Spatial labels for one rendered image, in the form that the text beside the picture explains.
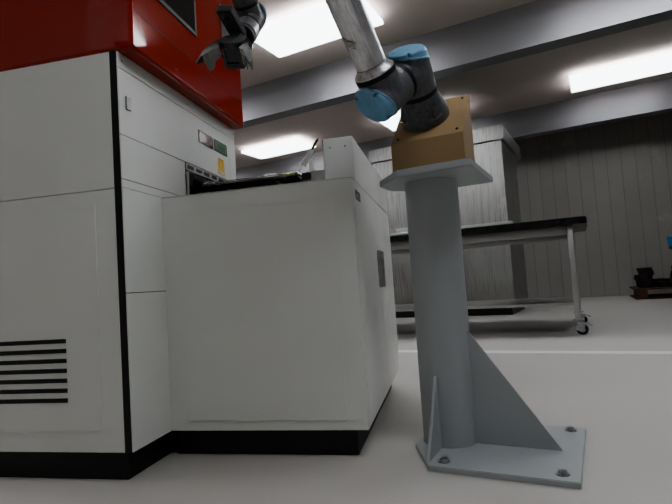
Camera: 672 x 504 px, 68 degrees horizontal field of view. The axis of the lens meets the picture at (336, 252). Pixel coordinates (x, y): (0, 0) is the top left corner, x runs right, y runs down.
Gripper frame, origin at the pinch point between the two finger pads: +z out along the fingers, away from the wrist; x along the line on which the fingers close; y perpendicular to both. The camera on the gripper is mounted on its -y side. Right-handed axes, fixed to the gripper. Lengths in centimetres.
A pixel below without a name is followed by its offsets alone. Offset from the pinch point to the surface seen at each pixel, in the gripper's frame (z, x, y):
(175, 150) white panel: -7.8, 29.1, 36.4
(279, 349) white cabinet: 49, -16, 66
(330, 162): 0.0, -26.9, 33.5
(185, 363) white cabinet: 53, 15, 72
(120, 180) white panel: 23.8, 29.0, 23.3
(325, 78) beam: -401, 62, 229
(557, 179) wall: -567, -276, 503
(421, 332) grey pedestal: 39, -58, 65
